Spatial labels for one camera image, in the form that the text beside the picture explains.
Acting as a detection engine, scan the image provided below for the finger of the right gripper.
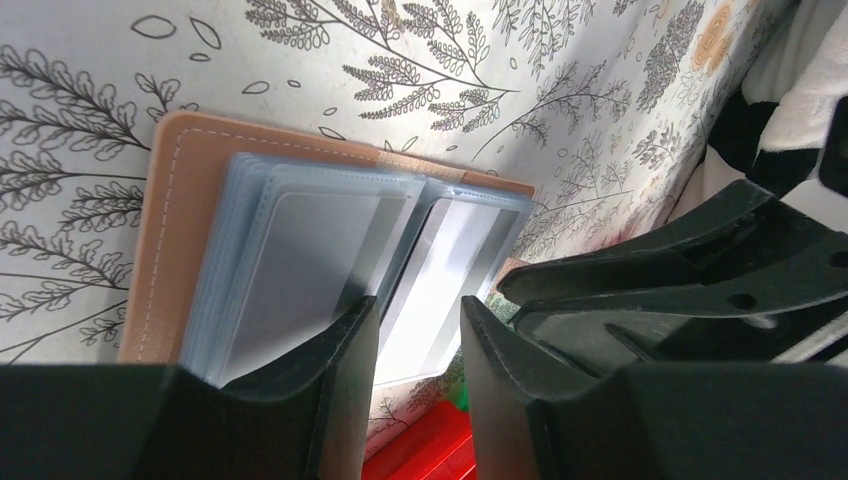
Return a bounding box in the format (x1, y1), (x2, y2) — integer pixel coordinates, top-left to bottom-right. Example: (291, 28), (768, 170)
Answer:
(513, 291), (847, 378)
(498, 180), (836, 305)

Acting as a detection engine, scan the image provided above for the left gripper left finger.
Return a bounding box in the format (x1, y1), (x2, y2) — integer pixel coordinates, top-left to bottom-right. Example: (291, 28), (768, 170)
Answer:
(1, 297), (378, 479)

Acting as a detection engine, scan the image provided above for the floral patterned table mat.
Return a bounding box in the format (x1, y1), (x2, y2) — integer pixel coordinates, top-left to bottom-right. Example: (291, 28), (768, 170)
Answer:
(0, 0), (796, 458)

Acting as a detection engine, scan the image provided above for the black white checkered blanket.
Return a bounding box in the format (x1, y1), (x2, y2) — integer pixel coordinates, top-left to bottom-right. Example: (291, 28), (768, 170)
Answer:
(670, 1), (847, 231)

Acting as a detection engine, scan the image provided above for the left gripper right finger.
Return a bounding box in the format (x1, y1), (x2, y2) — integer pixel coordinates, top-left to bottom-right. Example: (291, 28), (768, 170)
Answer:
(461, 296), (847, 479)

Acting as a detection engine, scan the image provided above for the left red plastic bin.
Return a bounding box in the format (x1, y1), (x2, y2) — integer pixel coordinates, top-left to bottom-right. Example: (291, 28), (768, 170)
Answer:
(361, 401), (477, 480)

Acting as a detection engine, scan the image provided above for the green plastic bin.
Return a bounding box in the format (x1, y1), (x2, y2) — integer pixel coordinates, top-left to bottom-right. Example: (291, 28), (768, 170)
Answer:
(446, 383), (469, 412)

